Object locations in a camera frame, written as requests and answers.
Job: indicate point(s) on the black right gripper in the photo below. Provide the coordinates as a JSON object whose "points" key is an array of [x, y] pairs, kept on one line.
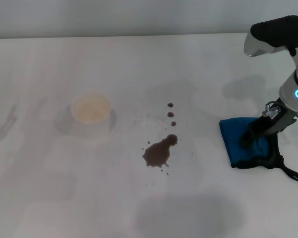
{"points": [[275, 125]]}

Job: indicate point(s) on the blue rag with black trim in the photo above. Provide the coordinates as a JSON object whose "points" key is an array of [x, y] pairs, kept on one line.
{"points": [[231, 141]]}

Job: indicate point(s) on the white paper cup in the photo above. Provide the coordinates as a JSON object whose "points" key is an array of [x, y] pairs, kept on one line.
{"points": [[90, 116]]}

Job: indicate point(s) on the small silver metal connector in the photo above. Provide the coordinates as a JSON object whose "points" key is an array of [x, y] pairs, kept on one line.
{"points": [[270, 111]]}

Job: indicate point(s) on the large dark liquid puddle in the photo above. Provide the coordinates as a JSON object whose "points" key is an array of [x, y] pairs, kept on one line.
{"points": [[156, 153]]}

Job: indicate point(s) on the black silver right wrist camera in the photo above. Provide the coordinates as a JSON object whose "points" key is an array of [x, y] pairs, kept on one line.
{"points": [[275, 29]]}

